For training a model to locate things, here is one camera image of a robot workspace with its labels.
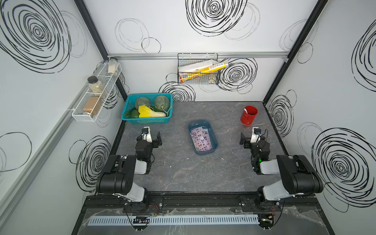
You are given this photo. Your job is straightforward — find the dark teal storage box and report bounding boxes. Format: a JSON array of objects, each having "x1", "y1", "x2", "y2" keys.
[{"x1": 188, "y1": 120, "x2": 218, "y2": 156}]

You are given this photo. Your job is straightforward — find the purple Kuromi sticker sheet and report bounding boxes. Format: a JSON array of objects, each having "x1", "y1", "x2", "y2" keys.
[{"x1": 190, "y1": 127, "x2": 213, "y2": 152}]

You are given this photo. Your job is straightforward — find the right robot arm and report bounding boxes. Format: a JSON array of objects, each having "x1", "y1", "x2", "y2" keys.
[{"x1": 240, "y1": 129, "x2": 324, "y2": 203}]

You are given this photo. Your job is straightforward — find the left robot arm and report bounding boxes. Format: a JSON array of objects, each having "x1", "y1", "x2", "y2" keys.
[{"x1": 96, "y1": 127, "x2": 163, "y2": 203}]

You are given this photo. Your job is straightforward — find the yellow foil box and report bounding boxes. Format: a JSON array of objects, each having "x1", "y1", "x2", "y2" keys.
[{"x1": 180, "y1": 62, "x2": 228, "y2": 83}]

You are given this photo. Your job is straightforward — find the green toy cucumber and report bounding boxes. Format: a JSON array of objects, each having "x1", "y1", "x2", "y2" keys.
[{"x1": 123, "y1": 109, "x2": 140, "y2": 118}]

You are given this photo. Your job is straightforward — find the red cup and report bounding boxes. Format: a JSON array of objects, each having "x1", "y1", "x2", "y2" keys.
[{"x1": 240, "y1": 106, "x2": 258, "y2": 126}]

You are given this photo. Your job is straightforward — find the teal plastic basket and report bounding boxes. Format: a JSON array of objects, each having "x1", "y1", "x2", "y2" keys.
[{"x1": 121, "y1": 93, "x2": 173, "y2": 125}]

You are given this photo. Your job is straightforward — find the left green melon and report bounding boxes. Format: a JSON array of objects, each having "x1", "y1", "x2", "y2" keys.
[{"x1": 135, "y1": 97, "x2": 151, "y2": 110}]

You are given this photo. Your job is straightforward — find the green melon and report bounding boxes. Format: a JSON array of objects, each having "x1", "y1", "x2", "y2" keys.
[
  {"x1": 135, "y1": 97, "x2": 151, "y2": 110},
  {"x1": 154, "y1": 96, "x2": 170, "y2": 112}
]

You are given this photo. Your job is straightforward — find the right green melon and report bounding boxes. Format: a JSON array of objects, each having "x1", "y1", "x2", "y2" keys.
[{"x1": 154, "y1": 96, "x2": 170, "y2": 112}]

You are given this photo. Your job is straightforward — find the black lid spice jar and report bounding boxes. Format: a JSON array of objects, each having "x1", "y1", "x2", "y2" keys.
[{"x1": 87, "y1": 76, "x2": 104, "y2": 95}]

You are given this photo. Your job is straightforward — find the clear lid jar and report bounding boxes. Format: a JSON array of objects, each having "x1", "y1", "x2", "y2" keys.
[{"x1": 108, "y1": 57, "x2": 118, "y2": 75}]

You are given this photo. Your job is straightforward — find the white paper package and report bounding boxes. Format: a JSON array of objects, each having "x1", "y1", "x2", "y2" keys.
[{"x1": 178, "y1": 60, "x2": 218, "y2": 73}]

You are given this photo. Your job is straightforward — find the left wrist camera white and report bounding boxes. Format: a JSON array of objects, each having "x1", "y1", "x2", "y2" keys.
[{"x1": 142, "y1": 126, "x2": 152, "y2": 143}]

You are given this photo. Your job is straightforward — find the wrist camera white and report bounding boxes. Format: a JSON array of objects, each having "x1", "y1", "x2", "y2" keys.
[
  {"x1": 142, "y1": 126, "x2": 152, "y2": 143},
  {"x1": 250, "y1": 127, "x2": 261, "y2": 143}
]

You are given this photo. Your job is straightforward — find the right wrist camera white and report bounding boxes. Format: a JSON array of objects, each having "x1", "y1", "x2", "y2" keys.
[{"x1": 250, "y1": 127, "x2": 261, "y2": 143}]

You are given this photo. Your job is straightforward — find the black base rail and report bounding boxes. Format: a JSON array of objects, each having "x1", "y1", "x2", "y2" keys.
[{"x1": 80, "y1": 192, "x2": 319, "y2": 214}]

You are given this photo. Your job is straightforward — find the white wire wall shelf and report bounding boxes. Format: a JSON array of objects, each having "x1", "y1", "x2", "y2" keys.
[{"x1": 72, "y1": 59, "x2": 122, "y2": 122}]

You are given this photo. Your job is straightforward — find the white slotted cable duct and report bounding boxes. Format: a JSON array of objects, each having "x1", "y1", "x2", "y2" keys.
[{"x1": 88, "y1": 214, "x2": 259, "y2": 226}]

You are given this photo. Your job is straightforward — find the black wire wall basket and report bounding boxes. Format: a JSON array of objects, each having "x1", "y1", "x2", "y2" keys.
[{"x1": 177, "y1": 53, "x2": 218, "y2": 85}]

